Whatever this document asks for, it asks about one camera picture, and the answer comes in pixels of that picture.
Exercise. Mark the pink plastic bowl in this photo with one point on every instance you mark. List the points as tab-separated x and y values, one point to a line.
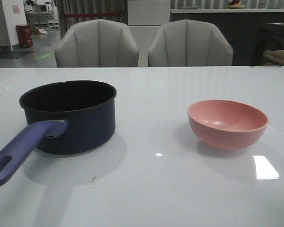
225	124

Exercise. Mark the dark blue saucepan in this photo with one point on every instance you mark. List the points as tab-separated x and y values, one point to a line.
63	118

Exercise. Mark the right grey upholstered chair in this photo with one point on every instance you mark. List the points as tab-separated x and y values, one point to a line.
189	43

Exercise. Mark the grey upholstered chair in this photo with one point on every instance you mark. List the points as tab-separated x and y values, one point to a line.
97	43
189	43

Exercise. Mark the left grey upholstered chair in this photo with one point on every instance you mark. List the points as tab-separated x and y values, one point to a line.
97	43

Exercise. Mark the white cabinet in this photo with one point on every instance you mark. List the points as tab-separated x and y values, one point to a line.
144	17

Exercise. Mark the dark grey counter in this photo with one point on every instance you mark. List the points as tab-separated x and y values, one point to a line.
239	26

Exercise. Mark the fruit plate on counter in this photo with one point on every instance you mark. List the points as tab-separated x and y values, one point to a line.
235	4

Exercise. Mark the red trash bin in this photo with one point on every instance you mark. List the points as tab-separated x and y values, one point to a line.
24	36

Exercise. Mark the beige cushion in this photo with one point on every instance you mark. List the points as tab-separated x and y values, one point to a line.
273	57

